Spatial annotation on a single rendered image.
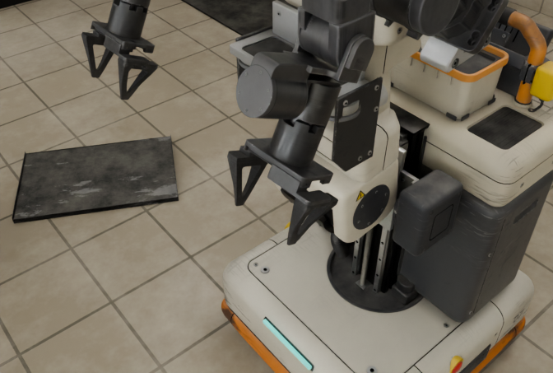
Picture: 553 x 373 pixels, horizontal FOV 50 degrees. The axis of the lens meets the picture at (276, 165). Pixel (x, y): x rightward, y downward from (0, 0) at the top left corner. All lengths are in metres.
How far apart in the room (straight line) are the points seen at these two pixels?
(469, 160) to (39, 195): 1.68
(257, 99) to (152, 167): 1.82
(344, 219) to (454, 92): 0.36
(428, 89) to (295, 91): 0.71
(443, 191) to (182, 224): 1.21
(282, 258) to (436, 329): 0.45
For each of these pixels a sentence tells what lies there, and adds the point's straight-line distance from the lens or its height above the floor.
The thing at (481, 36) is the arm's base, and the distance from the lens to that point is 0.84.
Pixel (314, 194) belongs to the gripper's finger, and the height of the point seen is 1.06.
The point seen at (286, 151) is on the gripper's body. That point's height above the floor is 1.10.
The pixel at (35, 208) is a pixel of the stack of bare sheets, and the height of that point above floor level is 0.02.
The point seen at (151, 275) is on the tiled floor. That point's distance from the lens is 2.05.
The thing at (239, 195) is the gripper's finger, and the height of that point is 1.01.
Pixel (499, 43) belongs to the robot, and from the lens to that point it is 1.47.
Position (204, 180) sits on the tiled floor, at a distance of 2.37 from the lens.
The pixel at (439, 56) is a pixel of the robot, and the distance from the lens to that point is 0.88.
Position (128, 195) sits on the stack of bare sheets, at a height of 0.02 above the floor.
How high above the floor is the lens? 1.53
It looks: 39 degrees down
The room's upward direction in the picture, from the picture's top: straight up
